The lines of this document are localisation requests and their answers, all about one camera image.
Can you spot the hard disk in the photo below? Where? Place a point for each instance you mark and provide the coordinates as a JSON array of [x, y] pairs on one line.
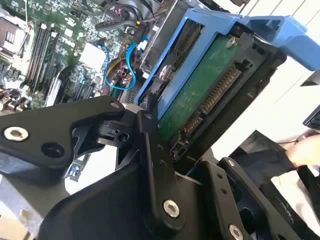
[[195, 87]]

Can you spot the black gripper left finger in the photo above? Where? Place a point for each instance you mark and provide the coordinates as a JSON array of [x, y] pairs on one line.
[[50, 120]]

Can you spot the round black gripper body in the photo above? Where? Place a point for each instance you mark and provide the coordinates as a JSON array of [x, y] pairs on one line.
[[107, 212]]

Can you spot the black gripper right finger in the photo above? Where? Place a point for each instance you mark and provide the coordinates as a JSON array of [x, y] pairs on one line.
[[240, 200]]

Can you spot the person's bare hand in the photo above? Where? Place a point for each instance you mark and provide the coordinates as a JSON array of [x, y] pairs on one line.
[[306, 151]]

